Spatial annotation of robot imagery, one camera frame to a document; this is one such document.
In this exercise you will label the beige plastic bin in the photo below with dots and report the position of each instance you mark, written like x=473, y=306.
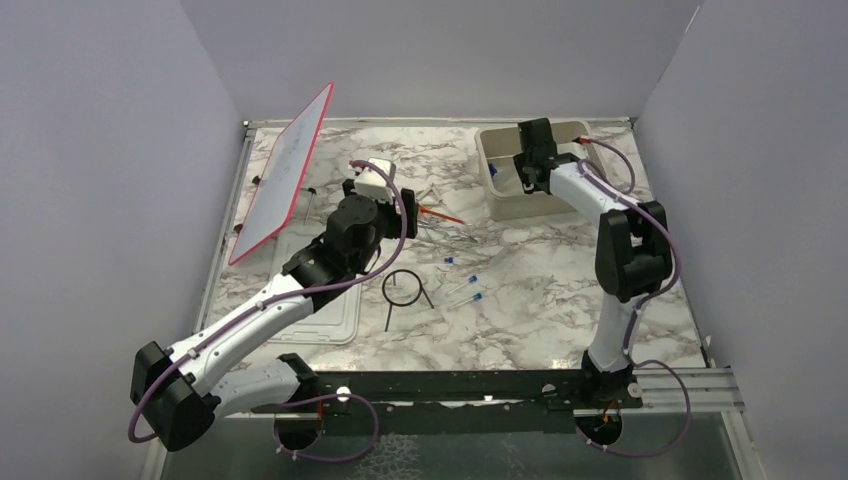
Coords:
x=502, y=142

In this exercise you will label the red framed whiteboard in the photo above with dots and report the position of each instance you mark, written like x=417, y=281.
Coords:
x=273, y=200

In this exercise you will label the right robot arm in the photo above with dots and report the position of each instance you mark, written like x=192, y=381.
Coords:
x=634, y=259

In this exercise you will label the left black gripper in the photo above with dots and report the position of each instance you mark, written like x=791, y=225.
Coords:
x=410, y=208

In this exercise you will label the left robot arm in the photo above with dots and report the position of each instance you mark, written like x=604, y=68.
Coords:
x=180, y=391

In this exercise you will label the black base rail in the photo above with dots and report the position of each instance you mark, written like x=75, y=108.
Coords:
x=449, y=402

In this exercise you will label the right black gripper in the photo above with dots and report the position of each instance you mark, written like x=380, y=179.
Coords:
x=520, y=160

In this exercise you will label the red plastic spoon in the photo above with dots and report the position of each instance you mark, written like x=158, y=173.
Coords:
x=444, y=216

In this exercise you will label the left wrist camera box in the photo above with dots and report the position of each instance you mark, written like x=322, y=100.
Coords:
x=370, y=184

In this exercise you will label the white bin lid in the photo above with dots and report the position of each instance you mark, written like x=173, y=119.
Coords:
x=335, y=324

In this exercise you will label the black wire ring stand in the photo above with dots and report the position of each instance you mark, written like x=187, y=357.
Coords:
x=403, y=288

